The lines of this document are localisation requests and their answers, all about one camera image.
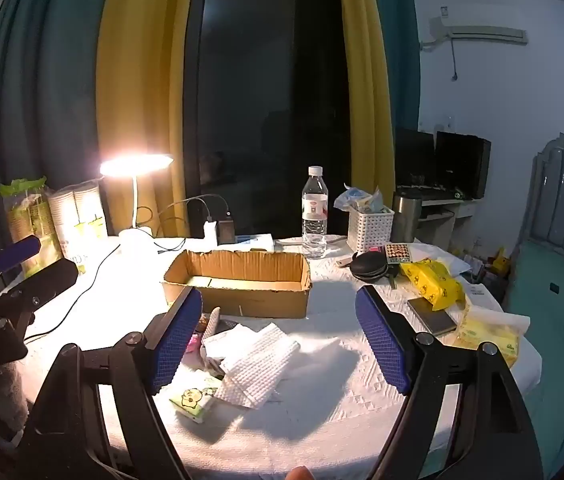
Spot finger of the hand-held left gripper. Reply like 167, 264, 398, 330
0, 235, 42, 301
8, 258, 80, 307

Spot green duck tissue packet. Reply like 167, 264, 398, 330
169, 376, 223, 424

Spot steel thermos mug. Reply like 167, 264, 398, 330
391, 191, 423, 244

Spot black round pouch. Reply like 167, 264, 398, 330
351, 252, 391, 282

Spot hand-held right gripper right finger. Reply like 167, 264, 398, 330
355, 285, 545, 480

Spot white desk lamp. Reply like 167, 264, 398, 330
100, 154, 173, 263

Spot yellow curtain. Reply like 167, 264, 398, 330
96, 0, 199, 238
334, 0, 397, 196

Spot black lamp cable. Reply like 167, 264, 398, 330
24, 242, 122, 336

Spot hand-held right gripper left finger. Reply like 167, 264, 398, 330
16, 286, 203, 480

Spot wrapped paper cup stack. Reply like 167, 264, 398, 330
48, 180, 108, 261

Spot white computer desk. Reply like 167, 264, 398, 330
402, 187, 479, 247

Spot black charger cable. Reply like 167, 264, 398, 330
159, 194, 231, 224

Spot white air conditioner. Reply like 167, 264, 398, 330
419, 12, 529, 52

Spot white textured cloth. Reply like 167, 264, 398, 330
213, 323, 301, 409

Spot white plastic basket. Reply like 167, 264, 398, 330
348, 206, 395, 254

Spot green paper package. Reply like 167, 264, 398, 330
0, 175, 63, 275

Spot black monitor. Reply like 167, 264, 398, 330
434, 131, 492, 200
395, 127, 436, 189

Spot white tissue sheet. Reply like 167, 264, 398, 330
202, 324, 251, 362

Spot teal curtain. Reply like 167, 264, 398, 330
0, 0, 120, 196
366, 0, 421, 133

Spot yellow tissue packet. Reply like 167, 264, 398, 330
400, 258, 466, 309

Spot white tablecloth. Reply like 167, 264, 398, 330
0, 232, 543, 480

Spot pale yellow tissue pack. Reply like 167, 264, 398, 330
456, 309, 531, 369

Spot black power adapter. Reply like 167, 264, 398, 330
217, 214, 237, 245

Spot cardboard box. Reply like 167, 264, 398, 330
162, 250, 313, 320

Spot colourful dotted card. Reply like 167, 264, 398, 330
384, 242, 413, 266

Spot plastic bags in basket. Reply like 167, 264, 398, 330
334, 184, 389, 214

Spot clear water bottle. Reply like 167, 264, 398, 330
302, 166, 329, 260

